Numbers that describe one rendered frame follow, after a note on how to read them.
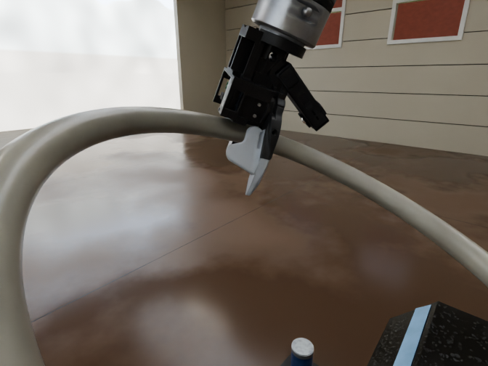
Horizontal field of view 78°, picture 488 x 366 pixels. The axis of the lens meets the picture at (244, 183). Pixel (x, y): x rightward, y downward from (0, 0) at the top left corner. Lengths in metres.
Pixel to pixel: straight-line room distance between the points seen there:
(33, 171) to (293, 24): 0.31
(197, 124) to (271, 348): 1.47
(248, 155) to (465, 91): 6.32
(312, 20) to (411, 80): 6.39
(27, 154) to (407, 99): 6.70
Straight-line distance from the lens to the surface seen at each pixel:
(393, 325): 0.87
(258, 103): 0.41
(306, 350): 1.56
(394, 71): 6.86
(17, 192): 0.19
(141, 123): 0.34
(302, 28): 0.40
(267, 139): 0.40
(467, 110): 6.66
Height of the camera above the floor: 1.29
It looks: 19 degrees down
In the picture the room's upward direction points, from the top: straight up
